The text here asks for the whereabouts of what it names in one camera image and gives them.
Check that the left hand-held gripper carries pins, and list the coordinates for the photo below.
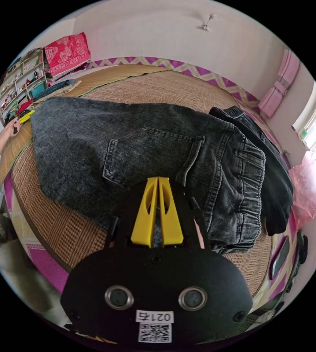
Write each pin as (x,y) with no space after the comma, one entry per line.
(17,127)

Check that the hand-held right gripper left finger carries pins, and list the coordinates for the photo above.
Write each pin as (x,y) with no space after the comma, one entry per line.
(141,220)

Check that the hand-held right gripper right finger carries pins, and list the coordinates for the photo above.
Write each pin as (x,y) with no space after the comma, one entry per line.
(171,225)

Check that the white gray jeans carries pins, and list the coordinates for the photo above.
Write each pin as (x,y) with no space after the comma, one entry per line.
(97,143)

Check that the black jeans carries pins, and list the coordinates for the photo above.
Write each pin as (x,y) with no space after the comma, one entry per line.
(276,187)

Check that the person's left hand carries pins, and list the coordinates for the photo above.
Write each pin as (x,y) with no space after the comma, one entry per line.
(11,129)

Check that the white shelf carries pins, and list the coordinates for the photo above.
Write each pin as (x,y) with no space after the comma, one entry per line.
(15,88)

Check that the pile of clothes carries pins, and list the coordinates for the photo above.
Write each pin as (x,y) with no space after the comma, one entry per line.
(55,89)

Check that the red patterned cushion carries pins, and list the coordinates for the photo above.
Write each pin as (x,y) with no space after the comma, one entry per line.
(66,55)

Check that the black phone with pink case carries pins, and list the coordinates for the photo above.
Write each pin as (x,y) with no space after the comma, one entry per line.
(279,258)

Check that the bed with woven mat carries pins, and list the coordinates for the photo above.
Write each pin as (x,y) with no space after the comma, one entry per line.
(152,85)

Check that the pink plastic bag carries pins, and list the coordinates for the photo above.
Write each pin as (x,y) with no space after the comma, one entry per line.
(306,192)

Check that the pink curtain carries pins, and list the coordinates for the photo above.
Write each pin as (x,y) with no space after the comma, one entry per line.
(280,88)

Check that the ceiling fan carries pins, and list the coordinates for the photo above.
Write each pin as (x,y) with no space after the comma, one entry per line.
(208,23)

